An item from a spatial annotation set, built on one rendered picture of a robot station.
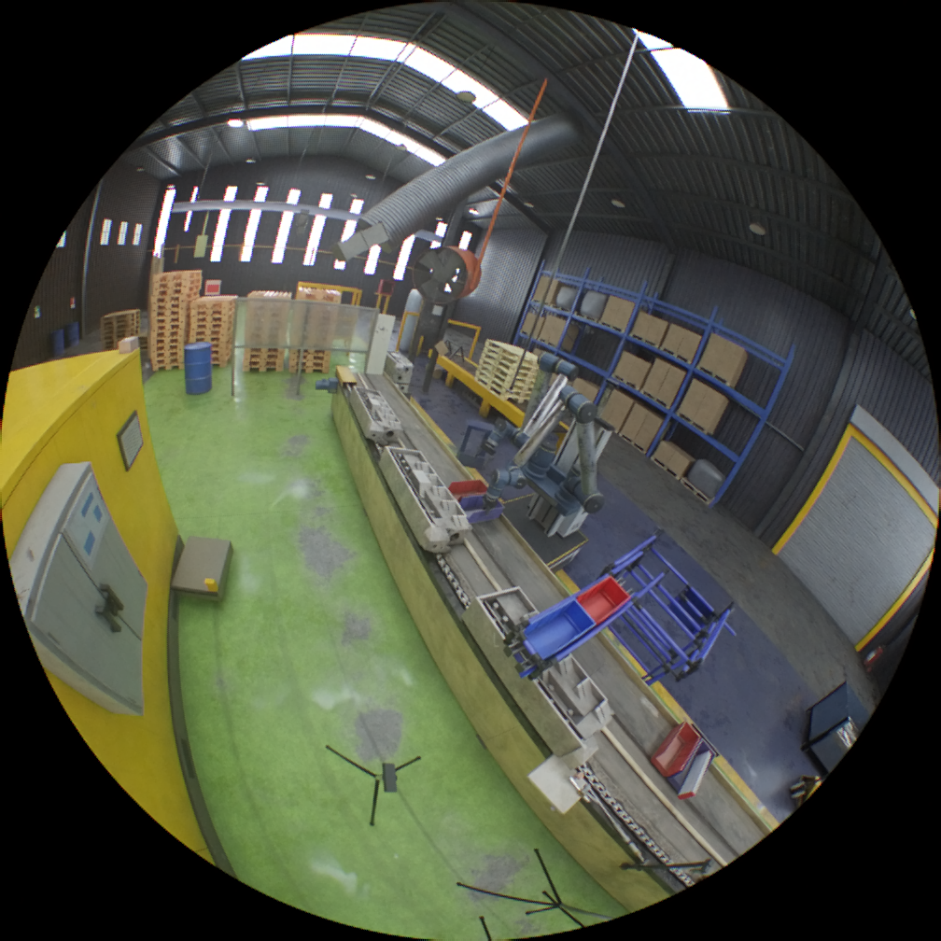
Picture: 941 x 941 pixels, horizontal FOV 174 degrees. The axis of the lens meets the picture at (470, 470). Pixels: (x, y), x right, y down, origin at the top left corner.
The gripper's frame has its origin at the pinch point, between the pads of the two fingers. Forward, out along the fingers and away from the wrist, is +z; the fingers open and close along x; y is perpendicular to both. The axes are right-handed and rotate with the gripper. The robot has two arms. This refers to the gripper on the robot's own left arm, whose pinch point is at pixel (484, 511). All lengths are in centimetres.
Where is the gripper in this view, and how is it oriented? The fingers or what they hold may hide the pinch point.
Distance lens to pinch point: 249.6
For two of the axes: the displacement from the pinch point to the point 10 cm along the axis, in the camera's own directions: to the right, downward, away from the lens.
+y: -8.2, 0.5, -5.7
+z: -3.0, 8.2, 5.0
